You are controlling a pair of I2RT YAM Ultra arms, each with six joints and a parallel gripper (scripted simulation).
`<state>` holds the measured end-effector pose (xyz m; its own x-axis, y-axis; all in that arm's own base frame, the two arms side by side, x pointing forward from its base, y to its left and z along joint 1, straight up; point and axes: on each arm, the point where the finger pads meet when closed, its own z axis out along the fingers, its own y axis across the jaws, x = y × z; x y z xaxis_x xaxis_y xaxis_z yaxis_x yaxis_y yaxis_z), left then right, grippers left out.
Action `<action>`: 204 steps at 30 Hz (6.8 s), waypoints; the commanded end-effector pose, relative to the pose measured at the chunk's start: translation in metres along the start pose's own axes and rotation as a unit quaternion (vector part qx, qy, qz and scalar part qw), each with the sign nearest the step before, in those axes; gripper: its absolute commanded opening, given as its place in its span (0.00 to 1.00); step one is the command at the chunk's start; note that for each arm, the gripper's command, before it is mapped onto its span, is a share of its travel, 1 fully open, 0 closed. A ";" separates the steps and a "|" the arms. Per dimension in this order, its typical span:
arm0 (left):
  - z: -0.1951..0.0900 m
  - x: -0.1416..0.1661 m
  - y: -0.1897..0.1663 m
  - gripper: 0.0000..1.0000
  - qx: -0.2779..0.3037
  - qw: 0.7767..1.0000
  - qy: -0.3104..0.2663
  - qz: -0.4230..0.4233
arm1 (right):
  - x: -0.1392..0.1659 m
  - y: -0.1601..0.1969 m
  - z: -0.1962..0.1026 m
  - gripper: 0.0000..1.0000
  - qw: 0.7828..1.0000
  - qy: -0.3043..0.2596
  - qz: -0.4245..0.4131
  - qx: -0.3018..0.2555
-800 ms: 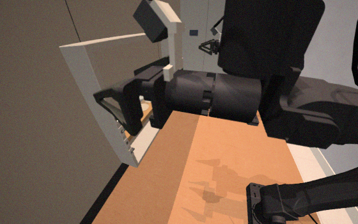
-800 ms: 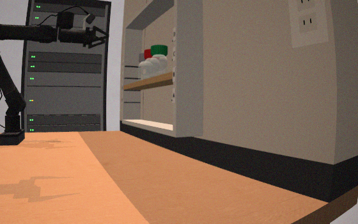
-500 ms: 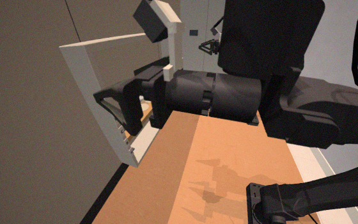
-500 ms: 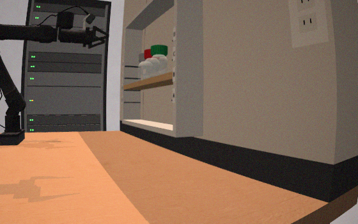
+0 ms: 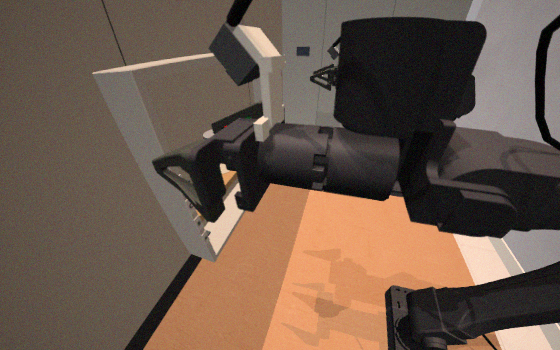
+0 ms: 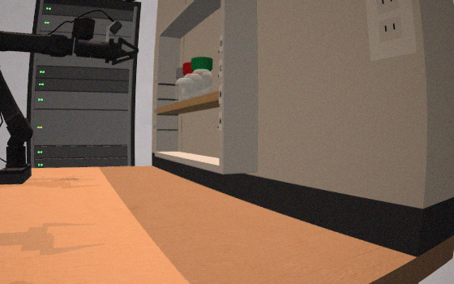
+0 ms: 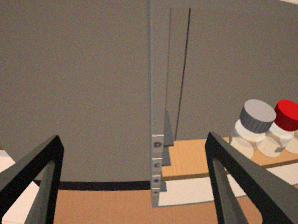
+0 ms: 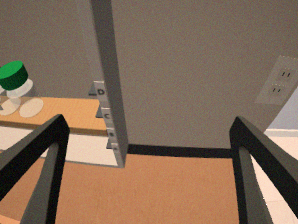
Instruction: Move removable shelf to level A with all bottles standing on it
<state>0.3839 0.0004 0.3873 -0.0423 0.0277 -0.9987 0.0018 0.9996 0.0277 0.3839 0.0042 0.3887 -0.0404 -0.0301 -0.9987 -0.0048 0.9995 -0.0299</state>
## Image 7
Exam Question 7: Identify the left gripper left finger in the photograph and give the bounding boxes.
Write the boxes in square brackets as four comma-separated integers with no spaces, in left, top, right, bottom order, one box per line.
[0,135,64,224]

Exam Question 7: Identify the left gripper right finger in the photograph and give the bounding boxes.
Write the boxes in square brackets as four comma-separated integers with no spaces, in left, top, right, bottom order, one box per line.
[205,132,298,224]

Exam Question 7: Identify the pale grey bottle with grey ribbed cap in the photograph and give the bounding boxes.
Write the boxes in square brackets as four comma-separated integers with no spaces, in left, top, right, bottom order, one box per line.
[228,99,276,159]

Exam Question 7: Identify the white bottle with red cap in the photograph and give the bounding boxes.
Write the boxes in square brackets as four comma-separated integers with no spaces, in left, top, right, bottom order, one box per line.
[258,100,298,158]

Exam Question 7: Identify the white bottle with green cap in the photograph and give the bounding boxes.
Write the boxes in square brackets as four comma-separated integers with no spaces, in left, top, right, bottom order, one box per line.
[285,130,298,154]

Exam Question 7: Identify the light brown wooden board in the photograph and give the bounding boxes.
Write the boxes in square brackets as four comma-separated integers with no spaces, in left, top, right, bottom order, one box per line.
[162,139,298,181]

